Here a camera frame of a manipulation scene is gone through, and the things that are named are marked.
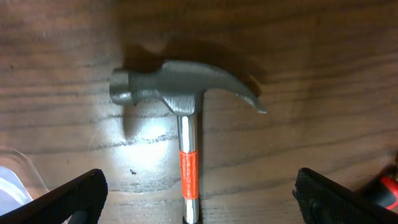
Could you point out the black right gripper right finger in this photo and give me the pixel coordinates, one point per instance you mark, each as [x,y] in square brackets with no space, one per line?
[322,200]

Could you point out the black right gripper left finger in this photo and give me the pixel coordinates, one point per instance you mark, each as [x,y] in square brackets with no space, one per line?
[80,200]

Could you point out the red handled pliers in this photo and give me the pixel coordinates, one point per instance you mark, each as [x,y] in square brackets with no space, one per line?
[382,189]

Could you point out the clear plastic storage container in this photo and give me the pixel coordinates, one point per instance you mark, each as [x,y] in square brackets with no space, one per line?
[20,181]

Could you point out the claw hammer orange black handle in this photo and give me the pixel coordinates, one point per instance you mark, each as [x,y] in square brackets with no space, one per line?
[180,85]

